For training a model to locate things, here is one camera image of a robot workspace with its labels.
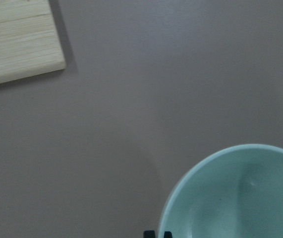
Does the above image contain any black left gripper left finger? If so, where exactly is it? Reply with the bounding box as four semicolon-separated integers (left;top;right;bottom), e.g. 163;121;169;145
143;230;155;238

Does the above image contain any green bowl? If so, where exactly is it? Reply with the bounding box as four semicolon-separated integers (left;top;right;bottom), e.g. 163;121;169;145
157;144;283;238

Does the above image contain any bamboo cutting board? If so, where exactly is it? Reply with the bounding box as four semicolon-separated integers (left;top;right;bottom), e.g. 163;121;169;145
0;0;66;84

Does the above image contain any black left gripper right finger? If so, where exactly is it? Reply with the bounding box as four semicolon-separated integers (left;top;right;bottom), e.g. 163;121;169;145
164;231;172;238

